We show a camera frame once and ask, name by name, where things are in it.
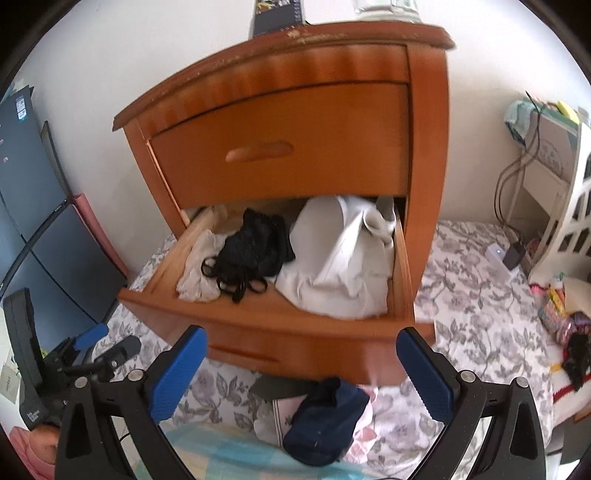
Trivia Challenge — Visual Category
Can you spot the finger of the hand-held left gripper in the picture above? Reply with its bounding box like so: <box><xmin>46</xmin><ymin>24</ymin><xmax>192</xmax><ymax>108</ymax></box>
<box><xmin>90</xmin><ymin>335</ymin><xmax>141</xmax><ymax>381</ymax></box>
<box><xmin>69</xmin><ymin>323</ymin><xmax>109</xmax><ymax>352</ymax></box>

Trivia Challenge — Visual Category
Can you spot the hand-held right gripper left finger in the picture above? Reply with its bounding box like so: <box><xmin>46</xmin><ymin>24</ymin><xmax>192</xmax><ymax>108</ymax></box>
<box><xmin>55</xmin><ymin>324</ymin><xmax>208</xmax><ymax>480</ymax></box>

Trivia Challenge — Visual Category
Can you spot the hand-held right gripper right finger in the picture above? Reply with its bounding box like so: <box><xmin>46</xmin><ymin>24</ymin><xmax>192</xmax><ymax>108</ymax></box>
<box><xmin>396</xmin><ymin>327</ymin><xmax>546</xmax><ymax>480</ymax></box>

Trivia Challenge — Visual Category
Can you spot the cream lace cloth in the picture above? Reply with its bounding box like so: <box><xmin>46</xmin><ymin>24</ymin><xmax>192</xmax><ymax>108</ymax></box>
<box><xmin>175</xmin><ymin>230</ymin><xmax>227</xmax><ymax>304</ymax></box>

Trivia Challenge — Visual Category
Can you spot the wooden drawer holding clothes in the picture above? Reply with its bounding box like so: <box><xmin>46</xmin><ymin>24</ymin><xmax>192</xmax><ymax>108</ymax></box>
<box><xmin>117</xmin><ymin>196</ymin><xmax>435</xmax><ymax>386</ymax></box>

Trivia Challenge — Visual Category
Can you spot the white garment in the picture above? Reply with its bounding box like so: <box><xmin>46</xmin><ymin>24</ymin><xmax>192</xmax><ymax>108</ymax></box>
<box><xmin>276</xmin><ymin>195</ymin><xmax>398</xmax><ymax>320</ymax></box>

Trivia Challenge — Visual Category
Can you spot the person's left forearm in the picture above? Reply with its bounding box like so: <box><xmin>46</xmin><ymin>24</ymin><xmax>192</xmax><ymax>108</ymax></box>
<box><xmin>9</xmin><ymin>425</ymin><xmax>61</xmax><ymax>480</ymax></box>

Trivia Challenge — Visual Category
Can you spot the grey floral blanket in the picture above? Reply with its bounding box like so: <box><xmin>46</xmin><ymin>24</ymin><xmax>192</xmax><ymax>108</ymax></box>
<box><xmin>99</xmin><ymin>219</ymin><xmax>555</xmax><ymax>457</ymax></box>

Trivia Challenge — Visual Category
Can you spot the teal yellow checked blanket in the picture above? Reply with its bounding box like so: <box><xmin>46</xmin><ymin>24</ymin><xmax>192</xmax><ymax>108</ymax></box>
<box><xmin>164</xmin><ymin>422</ymin><xmax>416</xmax><ymax>480</ymax></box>

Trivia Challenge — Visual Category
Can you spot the pink board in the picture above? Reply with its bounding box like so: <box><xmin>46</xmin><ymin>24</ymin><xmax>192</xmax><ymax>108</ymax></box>
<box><xmin>74</xmin><ymin>193</ymin><xmax>130</xmax><ymax>280</ymax></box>

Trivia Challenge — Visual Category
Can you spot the navy cloth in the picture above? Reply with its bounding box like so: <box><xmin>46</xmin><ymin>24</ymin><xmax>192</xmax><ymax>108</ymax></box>
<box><xmin>283</xmin><ymin>377</ymin><xmax>371</xmax><ymax>467</ymax></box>

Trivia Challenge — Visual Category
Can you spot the white power adapter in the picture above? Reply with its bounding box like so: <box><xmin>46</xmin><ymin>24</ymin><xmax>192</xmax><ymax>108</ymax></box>
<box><xmin>485</xmin><ymin>244</ymin><xmax>520</xmax><ymax>278</ymax></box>

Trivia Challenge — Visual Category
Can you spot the white red striped cloth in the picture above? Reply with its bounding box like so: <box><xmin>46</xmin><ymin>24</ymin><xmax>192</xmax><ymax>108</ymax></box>
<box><xmin>549</xmin><ymin>342</ymin><xmax>591</xmax><ymax>425</ymax></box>

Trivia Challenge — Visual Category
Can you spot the colourful packet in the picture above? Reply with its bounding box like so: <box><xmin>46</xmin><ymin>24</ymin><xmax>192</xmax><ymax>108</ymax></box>
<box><xmin>538</xmin><ymin>272</ymin><xmax>578</xmax><ymax>333</ymax></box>

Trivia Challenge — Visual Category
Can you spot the black lace underwear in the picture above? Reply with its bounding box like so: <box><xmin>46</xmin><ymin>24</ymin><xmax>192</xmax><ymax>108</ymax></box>
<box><xmin>202</xmin><ymin>209</ymin><xmax>296</xmax><ymax>304</ymax></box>

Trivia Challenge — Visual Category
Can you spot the black charger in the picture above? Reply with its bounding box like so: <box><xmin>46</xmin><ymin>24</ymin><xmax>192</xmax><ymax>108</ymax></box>
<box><xmin>502</xmin><ymin>240</ymin><xmax>527</xmax><ymax>271</ymax></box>

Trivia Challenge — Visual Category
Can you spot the black cloth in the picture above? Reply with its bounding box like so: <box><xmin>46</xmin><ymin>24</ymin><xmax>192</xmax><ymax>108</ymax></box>
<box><xmin>561</xmin><ymin>332</ymin><xmax>591</xmax><ymax>391</ymax></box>

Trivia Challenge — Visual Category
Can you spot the cream cushion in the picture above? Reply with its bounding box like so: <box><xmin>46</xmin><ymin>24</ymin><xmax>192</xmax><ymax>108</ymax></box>
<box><xmin>561</xmin><ymin>276</ymin><xmax>591</xmax><ymax>319</ymax></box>

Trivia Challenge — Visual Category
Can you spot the white side cabinet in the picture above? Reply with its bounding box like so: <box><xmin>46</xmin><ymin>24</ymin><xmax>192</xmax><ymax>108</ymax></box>
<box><xmin>501</xmin><ymin>99</ymin><xmax>583</xmax><ymax>259</ymax></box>

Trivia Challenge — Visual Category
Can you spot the wooden nightstand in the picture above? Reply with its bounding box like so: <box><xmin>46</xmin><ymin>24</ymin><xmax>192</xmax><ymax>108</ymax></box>
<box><xmin>113</xmin><ymin>21</ymin><xmax>455</xmax><ymax>386</ymax></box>

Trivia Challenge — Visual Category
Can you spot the pale teal cloth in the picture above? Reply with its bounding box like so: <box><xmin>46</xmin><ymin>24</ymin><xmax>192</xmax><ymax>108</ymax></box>
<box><xmin>503</xmin><ymin>102</ymin><xmax>532</xmax><ymax>139</ymax></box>

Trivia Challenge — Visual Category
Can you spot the black printed box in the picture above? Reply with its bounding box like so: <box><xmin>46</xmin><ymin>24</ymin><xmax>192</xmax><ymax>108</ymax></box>
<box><xmin>249</xmin><ymin>0</ymin><xmax>305</xmax><ymax>40</ymax></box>

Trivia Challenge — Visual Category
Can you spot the clear glass mug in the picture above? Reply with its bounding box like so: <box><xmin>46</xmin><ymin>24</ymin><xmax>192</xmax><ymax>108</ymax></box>
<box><xmin>353</xmin><ymin>0</ymin><xmax>419</xmax><ymax>14</ymax></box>

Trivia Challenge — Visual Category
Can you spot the black power cable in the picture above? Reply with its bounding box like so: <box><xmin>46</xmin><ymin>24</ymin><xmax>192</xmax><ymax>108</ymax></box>
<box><xmin>495</xmin><ymin>92</ymin><xmax>543</xmax><ymax>241</ymax></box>

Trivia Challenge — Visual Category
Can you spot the wooden drawer with handle cutout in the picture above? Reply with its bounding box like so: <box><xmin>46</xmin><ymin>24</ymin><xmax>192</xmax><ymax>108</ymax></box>
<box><xmin>147</xmin><ymin>80</ymin><xmax>411</xmax><ymax>210</ymax></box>

